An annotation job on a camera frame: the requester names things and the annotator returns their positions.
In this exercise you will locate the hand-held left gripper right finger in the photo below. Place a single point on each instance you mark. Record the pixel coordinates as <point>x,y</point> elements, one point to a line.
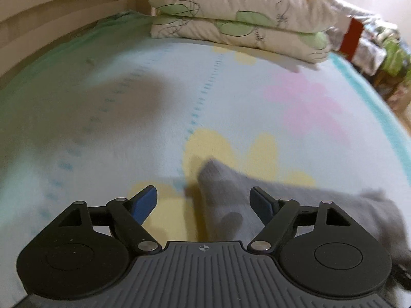
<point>261,203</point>

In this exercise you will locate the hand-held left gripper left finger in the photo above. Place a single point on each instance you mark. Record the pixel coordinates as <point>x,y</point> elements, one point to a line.
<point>146,203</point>

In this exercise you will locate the grey pants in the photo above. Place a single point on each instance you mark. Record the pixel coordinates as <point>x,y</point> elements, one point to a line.
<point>224,192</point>

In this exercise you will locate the floral bed sheet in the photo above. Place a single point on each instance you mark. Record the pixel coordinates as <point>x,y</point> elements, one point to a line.
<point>160,118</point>

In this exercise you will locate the leaf print pillow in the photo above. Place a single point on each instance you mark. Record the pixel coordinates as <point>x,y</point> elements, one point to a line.
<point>250,38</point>
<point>240,0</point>

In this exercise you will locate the wooden stool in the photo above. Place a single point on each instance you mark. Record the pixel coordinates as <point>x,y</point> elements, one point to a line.
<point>393,86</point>

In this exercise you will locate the red box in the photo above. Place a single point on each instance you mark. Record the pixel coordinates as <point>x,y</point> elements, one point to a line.
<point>351,38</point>

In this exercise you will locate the cluttered items beside bed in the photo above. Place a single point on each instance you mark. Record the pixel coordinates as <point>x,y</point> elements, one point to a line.
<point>372,38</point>

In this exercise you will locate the green box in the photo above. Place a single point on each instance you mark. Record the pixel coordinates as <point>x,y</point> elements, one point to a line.
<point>396,54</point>

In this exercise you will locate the wooden bed headboard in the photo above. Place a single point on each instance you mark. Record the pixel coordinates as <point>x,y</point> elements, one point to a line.
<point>57,16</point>

